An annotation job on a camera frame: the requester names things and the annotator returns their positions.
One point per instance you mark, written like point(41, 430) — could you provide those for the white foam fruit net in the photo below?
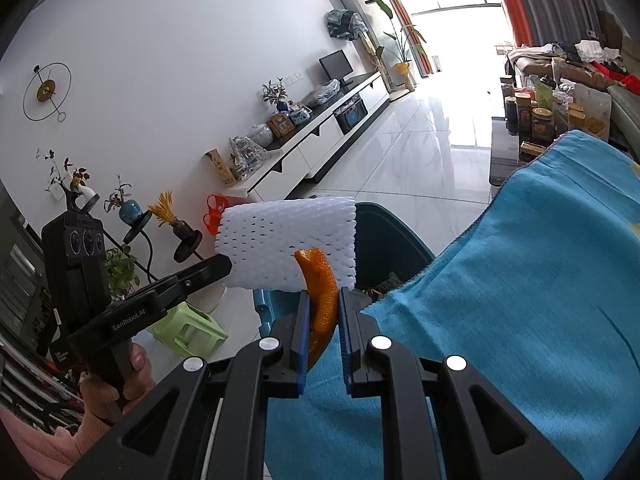
point(280, 235)

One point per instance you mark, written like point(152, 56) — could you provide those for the red cloth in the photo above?
point(620, 77)

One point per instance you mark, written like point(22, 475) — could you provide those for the white lidded jar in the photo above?
point(261, 135)

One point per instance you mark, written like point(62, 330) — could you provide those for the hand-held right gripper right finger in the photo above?
point(346, 350)

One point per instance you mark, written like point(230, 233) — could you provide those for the black metal plant stand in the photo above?
point(187, 246)

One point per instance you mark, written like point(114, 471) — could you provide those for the black monitor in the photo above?
point(335, 66)

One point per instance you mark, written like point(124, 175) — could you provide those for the round wall clock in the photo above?
point(46, 91)

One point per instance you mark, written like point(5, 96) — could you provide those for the black glass coffee table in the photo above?
point(500, 160)

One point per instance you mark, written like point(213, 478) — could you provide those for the blue white porcelain jar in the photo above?
point(300, 114)

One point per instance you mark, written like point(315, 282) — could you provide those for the glass ship model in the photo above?
point(247, 156)

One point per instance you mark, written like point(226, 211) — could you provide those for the tall leafy potted plant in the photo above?
point(400, 40)

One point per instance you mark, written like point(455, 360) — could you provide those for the white clothes pile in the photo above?
point(597, 51)

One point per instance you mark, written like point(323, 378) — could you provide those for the large window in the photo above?
point(450, 10)

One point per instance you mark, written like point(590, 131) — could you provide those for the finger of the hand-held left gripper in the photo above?
point(200, 275)

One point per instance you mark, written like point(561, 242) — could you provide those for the beige patterned tube box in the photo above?
point(222, 167)

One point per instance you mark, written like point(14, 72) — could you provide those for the green brown sectional sofa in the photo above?
point(625, 105)

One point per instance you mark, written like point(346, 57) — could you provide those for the blue printed blanket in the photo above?
point(500, 285)

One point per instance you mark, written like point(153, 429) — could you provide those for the white vase with red flowers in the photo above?
point(82, 191)

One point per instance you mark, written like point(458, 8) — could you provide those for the green potted plant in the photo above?
point(122, 270)

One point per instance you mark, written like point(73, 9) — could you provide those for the orange peel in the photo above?
point(322, 290)

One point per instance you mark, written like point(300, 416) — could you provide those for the teal trash bin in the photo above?
point(390, 240)

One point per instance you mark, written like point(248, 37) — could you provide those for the person's left hand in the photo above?
point(142, 375)

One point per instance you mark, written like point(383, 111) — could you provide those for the teal round vase with plant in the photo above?
point(131, 209)

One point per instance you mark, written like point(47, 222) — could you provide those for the green plastic stool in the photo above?
point(187, 332)

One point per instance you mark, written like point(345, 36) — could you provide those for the black built-in appliance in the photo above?
point(350, 114)

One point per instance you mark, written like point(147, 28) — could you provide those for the white wall socket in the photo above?
point(291, 78)

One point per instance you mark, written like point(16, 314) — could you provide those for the clear plastic bag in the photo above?
point(325, 91)

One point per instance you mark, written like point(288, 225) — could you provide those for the dark vase with yellow wheat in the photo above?
point(170, 212)

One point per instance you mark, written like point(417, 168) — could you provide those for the person's left forearm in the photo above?
point(45, 450)

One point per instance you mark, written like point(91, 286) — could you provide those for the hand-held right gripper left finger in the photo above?
point(301, 350)

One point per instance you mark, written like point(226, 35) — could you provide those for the cluster of jars and bottles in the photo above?
point(545, 115)

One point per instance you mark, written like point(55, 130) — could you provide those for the small tree in blue vase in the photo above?
point(276, 94)

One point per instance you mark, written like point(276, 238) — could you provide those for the white TV cabinet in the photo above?
point(310, 150)

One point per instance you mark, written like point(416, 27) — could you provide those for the orange plastic stool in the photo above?
point(216, 212)

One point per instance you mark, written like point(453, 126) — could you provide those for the grey orange striped curtain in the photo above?
point(400, 10)

